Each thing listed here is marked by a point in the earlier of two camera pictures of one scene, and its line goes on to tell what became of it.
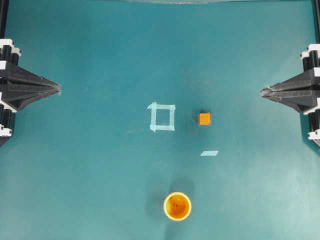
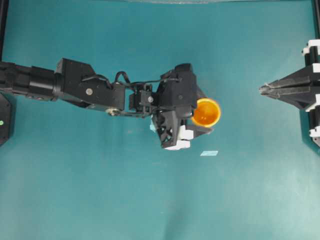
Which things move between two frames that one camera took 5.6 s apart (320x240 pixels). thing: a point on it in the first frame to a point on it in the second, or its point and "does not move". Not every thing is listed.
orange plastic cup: x=177 y=206 to x=207 y=113
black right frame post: x=316 y=12 does not move
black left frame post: x=4 y=7 does not move
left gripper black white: x=18 y=87 to x=176 y=104
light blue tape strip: x=209 y=153 does not move
